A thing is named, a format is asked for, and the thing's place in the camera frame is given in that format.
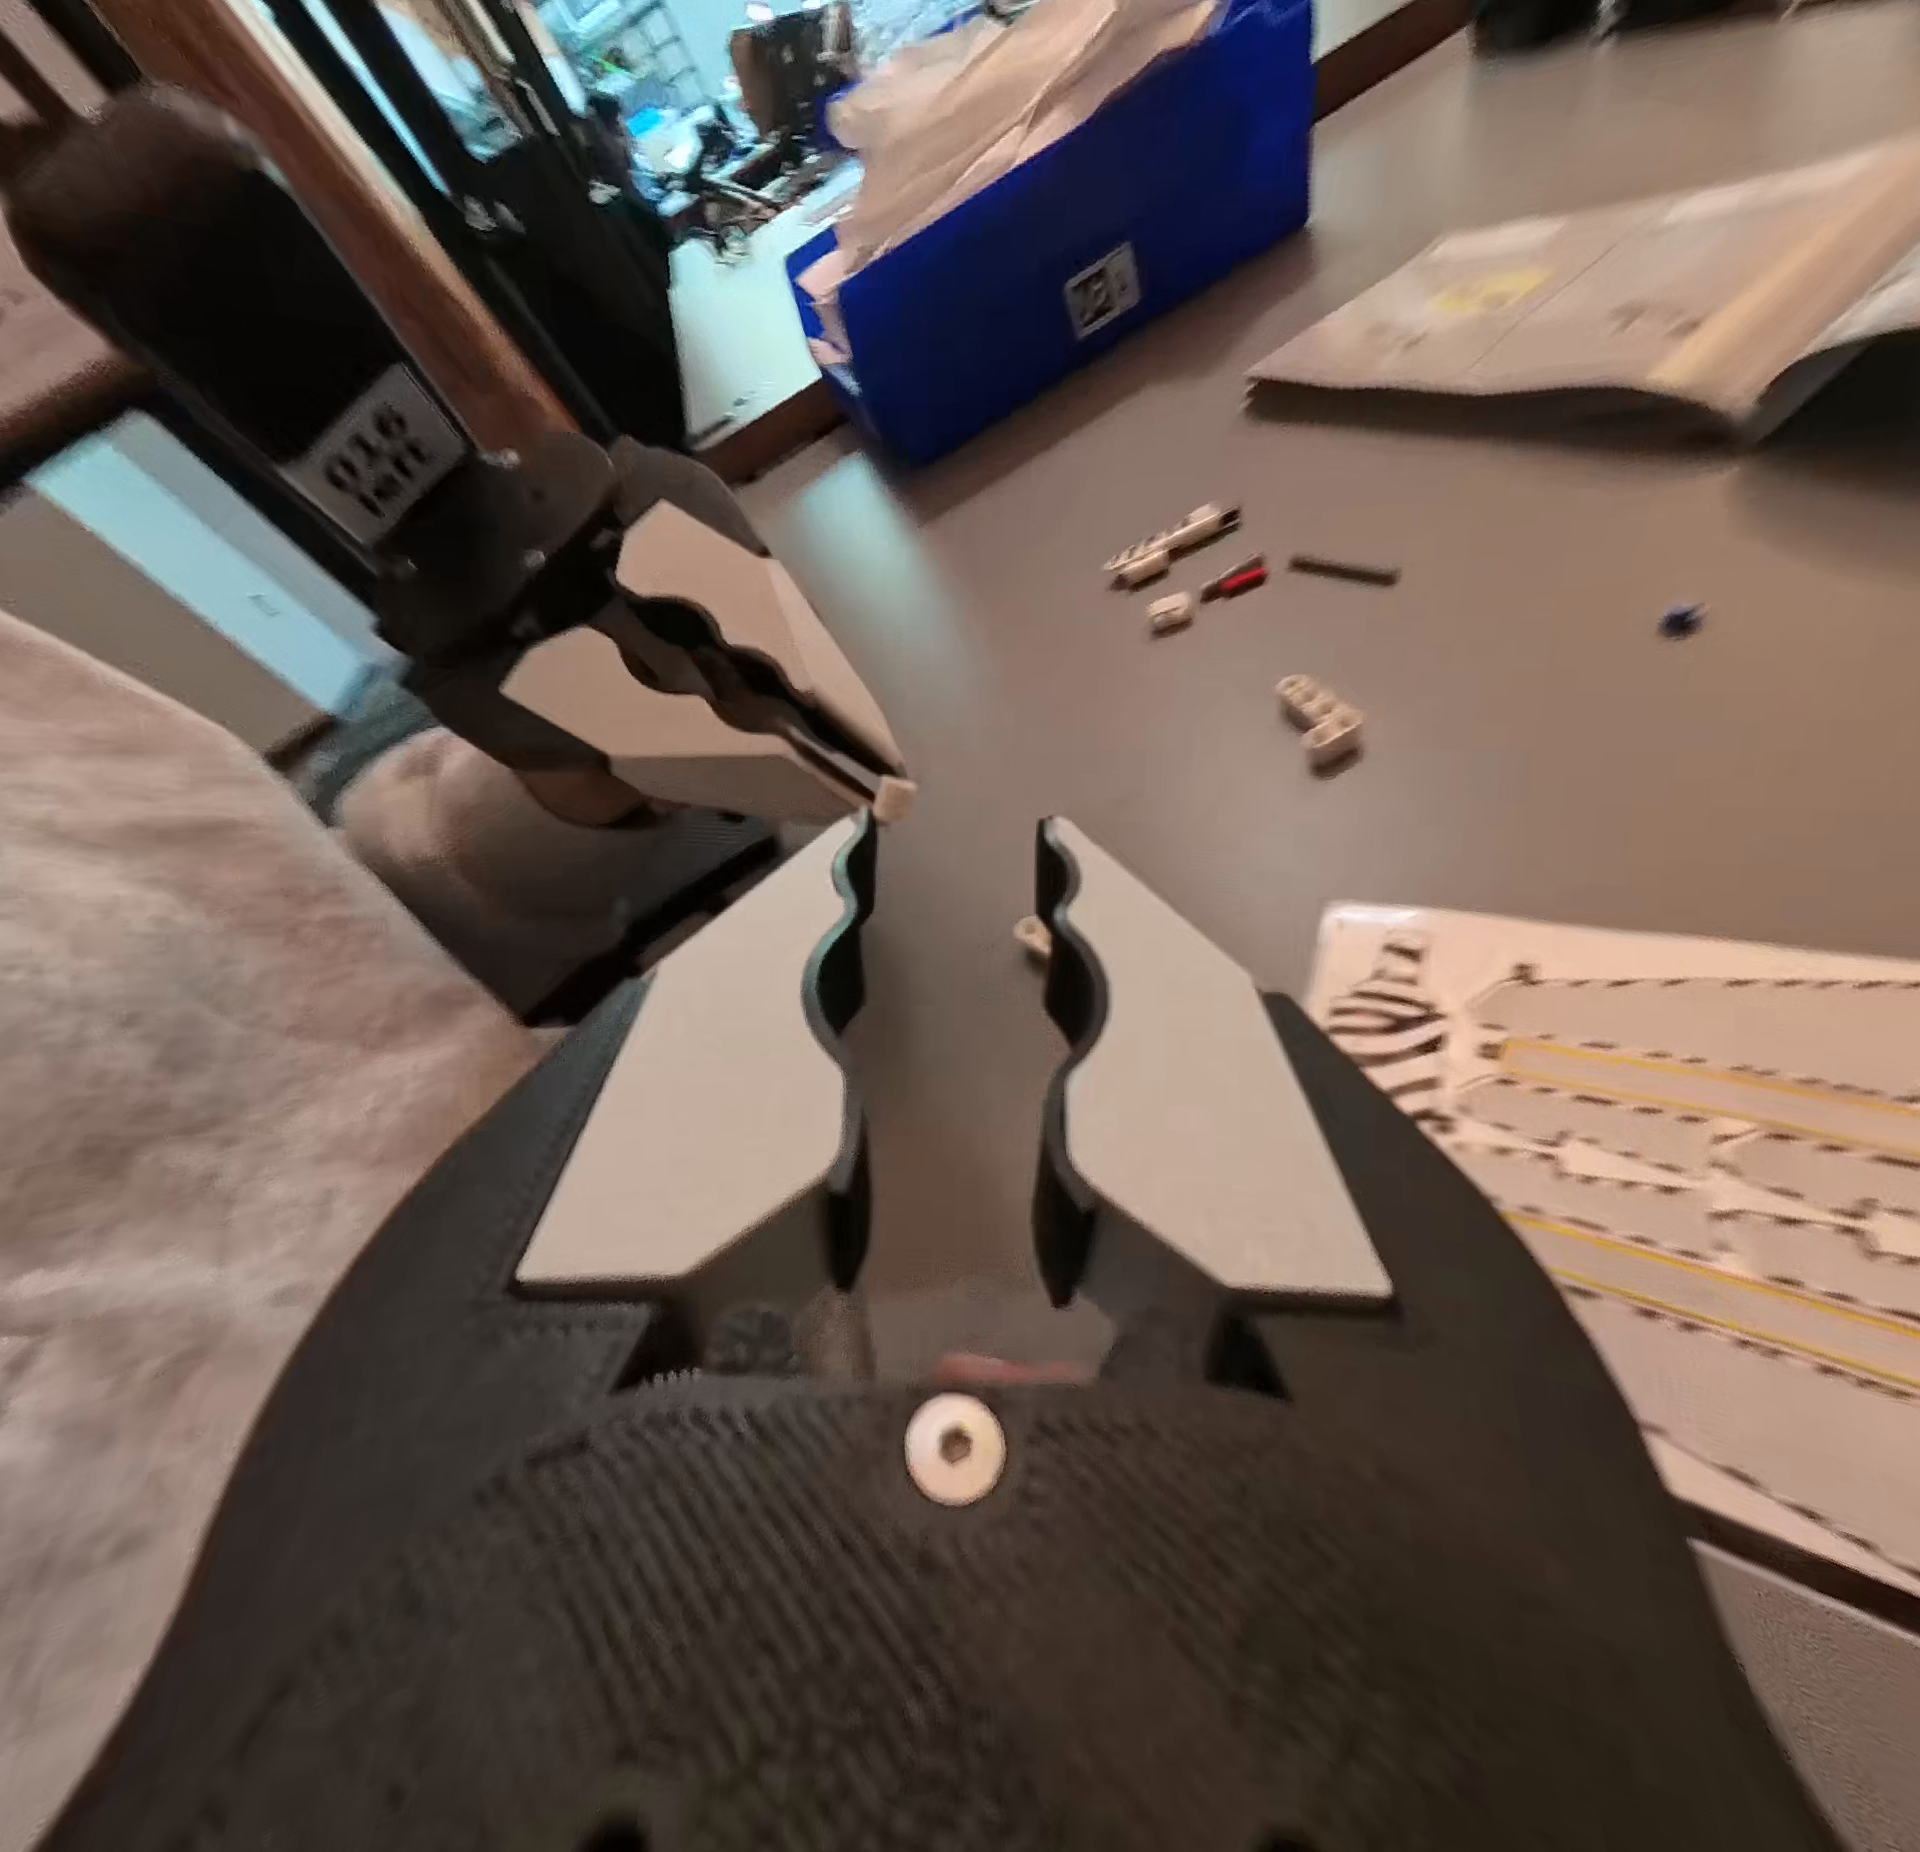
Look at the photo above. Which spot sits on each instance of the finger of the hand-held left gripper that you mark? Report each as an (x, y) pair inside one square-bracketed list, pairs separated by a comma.
[(749, 607), (643, 729)]

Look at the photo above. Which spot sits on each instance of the small white lego beam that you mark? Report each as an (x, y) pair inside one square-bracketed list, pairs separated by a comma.
[(1171, 613)]

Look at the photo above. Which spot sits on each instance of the blue plastic bin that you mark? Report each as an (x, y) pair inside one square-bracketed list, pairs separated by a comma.
[(1050, 232)]

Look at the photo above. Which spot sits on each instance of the wooden support post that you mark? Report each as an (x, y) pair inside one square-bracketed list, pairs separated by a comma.
[(344, 189)]

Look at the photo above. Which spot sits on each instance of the small beige lego pin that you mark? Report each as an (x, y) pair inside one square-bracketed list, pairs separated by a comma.
[(896, 804)]

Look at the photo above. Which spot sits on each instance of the white L-shaped lego beam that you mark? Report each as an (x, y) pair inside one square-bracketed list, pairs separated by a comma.
[(1328, 735)]

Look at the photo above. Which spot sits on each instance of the black tripod stand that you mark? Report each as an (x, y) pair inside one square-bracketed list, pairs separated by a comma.
[(568, 232)]

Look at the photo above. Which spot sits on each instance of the small white lego bush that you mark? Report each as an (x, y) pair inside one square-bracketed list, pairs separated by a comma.
[(1031, 945)]

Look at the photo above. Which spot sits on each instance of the crumpled paper bags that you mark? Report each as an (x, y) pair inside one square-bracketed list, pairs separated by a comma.
[(991, 98)]

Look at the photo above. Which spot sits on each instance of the red lego pin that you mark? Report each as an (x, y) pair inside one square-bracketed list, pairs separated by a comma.
[(1241, 579)]

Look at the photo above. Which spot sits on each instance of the grey hoodie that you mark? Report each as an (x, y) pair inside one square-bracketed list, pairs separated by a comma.
[(179, 1133)]

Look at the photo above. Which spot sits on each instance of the striped white lego assembly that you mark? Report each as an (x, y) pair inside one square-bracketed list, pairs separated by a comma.
[(1171, 545)]

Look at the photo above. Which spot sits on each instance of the dark grey lego axle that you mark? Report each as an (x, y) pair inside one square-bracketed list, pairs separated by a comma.
[(1343, 569)]

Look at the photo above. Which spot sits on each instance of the person's left forearm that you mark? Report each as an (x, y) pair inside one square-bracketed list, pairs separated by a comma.
[(449, 864)]

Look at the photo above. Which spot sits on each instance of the open instruction booklet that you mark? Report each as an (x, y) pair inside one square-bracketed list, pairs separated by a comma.
[(1574, 324)]

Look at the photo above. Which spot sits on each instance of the zebra striped sticker sheet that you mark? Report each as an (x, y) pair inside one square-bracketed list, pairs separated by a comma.
[(1649, 1207)]

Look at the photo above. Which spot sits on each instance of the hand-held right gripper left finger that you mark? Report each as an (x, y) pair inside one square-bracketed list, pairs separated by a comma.
[(706, 1133)]

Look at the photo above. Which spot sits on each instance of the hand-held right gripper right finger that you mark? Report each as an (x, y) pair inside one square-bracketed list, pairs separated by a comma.
[(1215, 1133)]

